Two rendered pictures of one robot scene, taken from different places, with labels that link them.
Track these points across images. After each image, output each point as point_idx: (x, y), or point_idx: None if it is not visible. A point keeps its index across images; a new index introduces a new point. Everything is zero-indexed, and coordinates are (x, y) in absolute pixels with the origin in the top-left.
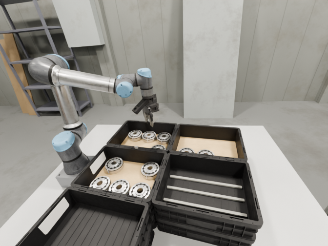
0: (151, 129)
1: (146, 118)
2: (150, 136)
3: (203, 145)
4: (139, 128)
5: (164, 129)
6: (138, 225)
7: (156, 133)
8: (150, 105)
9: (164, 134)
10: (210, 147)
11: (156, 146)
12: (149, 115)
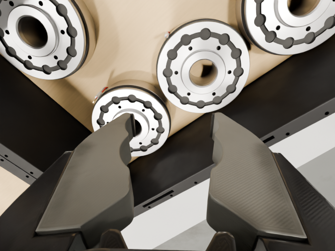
0: (233, 115)
1: (215, 145)
2: (181, 68)
3: (23, 188)
4: (315, 62)
5: (165, 162)
6: None
7: (204, 118)
8: None
9: (139, 136)
10: (5, 194)
11: (64, 44)
12: (58, 232)
